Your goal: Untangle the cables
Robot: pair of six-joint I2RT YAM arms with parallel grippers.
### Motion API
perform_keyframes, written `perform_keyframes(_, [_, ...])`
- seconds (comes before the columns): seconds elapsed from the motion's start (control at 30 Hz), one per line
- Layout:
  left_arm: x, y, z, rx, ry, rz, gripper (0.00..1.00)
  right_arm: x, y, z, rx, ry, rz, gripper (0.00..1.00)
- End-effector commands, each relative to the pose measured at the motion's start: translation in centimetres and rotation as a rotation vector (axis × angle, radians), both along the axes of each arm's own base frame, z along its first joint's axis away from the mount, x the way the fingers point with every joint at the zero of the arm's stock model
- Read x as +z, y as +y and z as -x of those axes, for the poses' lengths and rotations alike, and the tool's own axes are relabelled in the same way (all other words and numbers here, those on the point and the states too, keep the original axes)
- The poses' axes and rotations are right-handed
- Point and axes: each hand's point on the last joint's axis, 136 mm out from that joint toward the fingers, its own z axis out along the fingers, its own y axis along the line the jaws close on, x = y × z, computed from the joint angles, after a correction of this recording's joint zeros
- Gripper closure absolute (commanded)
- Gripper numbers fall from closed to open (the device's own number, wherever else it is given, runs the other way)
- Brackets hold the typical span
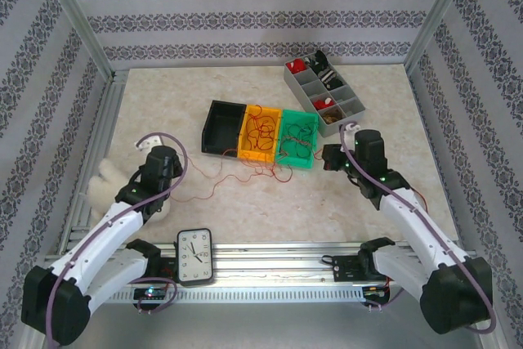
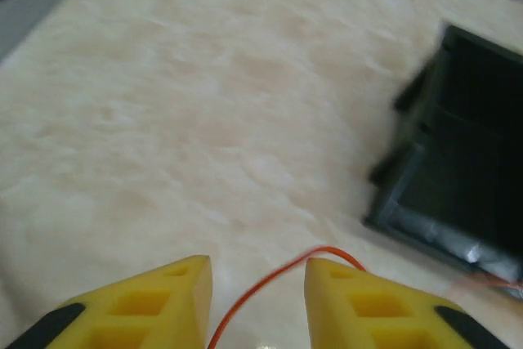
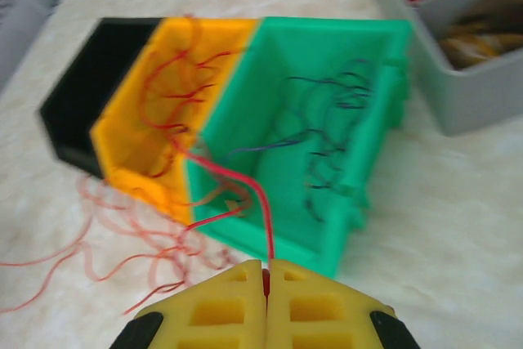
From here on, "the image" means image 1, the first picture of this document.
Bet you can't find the white plush toy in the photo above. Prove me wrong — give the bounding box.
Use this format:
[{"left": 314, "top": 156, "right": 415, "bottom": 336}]
[{"left": 84, "top": 157, "right": 172, "bottom": 223}]

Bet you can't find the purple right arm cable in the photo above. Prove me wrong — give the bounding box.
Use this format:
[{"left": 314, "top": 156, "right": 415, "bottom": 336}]
[{"left": 339, "top": 121, "right": 496, "bottom": 333}]

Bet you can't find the grey metal bottom plate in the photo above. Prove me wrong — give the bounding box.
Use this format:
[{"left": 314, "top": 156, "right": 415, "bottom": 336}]
[{"left": 40, "top": 302, "right": 491, "bottom": 349}]

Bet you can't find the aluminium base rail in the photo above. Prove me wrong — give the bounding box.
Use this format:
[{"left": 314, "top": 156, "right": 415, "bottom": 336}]
[{"left": 40, "top": 241, "right": 479, "bottom": 284}]

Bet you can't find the grey compartment organizer tray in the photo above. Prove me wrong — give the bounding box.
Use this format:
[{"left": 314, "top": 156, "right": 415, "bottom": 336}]
[{"left": 283, "top": 52, "right": 368, "bottom": 138}]

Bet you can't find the black white rolled sock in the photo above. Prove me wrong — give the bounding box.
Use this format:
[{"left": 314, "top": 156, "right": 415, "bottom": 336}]
[{"left": 306, "top": 50, "right": 330, "bottom": 70}]

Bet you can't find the green plastic bin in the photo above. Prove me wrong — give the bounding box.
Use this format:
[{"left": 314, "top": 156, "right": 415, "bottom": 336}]
[{"left": 274, "top": 108, "right": 320, "bottom": 171}]

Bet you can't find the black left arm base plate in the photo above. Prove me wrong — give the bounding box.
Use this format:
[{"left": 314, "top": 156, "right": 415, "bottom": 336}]
[{"left": 134, "top": 257, "right": 181, "bottom": 284}]

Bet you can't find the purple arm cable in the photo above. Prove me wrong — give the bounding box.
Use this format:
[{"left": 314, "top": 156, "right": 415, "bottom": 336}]
[
  {"left": 45, "top": 132, "right": 189, "bottom": 348},
  {"left": 339, "top": 121, "right": 496, "bottom": 333}
]

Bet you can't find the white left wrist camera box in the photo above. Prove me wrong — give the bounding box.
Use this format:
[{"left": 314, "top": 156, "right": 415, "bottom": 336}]
[{"left": 136, "top": 135, "right": 164, "bottom": 150}]

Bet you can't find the aluminium side rail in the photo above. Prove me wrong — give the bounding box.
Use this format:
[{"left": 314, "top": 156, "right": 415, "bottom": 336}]
[{"left": 60, "top": 69, "right": 130, "bottom": 244}]

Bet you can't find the black white analog clock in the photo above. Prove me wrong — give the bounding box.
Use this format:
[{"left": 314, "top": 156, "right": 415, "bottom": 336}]
[{"left": 175, "top": 227, "right": 217, "bottom": 287}]

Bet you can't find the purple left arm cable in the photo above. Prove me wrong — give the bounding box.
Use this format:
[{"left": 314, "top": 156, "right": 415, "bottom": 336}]
[{"left": 45, "top": 132, "right": 189, "bottom": 348}]

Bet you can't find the black thin cable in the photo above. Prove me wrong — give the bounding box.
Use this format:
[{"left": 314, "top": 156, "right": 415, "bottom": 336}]
[{"left": 279, "top": 119, "right": 320, "bottom": 166}]

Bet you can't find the black plastic bin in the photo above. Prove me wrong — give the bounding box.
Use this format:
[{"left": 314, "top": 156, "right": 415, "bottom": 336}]
[{"left": 200, "top": 99, "right": 248, "bottom": 159}]

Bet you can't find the black white striped sock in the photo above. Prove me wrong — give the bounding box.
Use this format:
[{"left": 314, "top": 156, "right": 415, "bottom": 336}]
[{"left": 318, "top": 67, "right": 342, "bottom": 89}]

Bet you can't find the aluminium frame post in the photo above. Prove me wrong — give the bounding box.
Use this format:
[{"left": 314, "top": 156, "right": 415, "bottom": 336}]
[
  {"left": 34, "top": 0, "right": 115, "bottom": 80},
  {"left": 403, "top": 0, "right": 482, "bottom": 70}
]

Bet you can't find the brown rolled sock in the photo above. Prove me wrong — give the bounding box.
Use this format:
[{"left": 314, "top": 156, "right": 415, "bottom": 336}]
[{"left": 320, "top": 106, "right": 344, "bottom": 124}]

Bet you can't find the orange plastic bin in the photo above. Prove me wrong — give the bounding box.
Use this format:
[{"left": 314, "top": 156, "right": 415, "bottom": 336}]
[{"left": 236, "top": 104, "right": 284, "bottom": 163}]

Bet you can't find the orange-red thin cable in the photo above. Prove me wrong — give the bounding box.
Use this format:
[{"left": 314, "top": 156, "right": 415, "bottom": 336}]
[{"left": 168, "top": 148, "right": 295, "bottom": 203}]

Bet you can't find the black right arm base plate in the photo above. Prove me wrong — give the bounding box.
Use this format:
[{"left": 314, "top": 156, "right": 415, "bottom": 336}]
[{"left": 322, "top": 254, "right": 393, "bottom": 283}]

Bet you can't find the red wire with connector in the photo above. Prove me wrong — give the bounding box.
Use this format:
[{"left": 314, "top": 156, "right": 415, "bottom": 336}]
[{"left": 408, "top": 187, "right": 429, "bottom": 213}]

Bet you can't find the slotted grey cable duct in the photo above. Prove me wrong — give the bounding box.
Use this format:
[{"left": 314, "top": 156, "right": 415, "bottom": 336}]
[{"left": 55, "top": 286, "right": 365, "bottom": 304}]

